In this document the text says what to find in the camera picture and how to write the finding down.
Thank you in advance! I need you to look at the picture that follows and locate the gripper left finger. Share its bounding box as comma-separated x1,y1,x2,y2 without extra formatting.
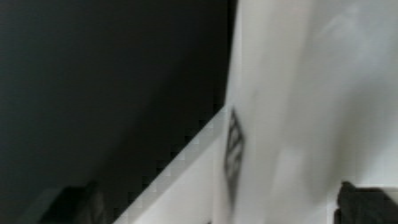
37,182,106,224

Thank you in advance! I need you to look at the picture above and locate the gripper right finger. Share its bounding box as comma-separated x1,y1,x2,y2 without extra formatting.
333,181,398,224

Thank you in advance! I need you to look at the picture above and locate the white square table top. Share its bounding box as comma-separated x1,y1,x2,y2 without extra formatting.
113,0,398,224

